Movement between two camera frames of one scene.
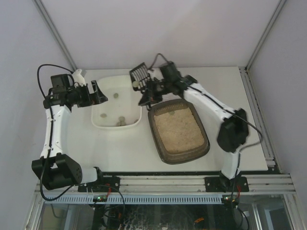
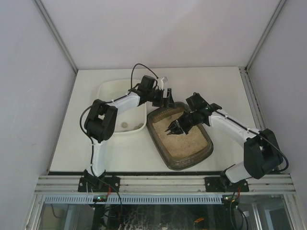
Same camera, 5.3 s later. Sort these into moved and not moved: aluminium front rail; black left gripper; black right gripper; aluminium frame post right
Moved: black left gripper; black right gripper
Not moved: aluminium front rail; aluminium frame post right
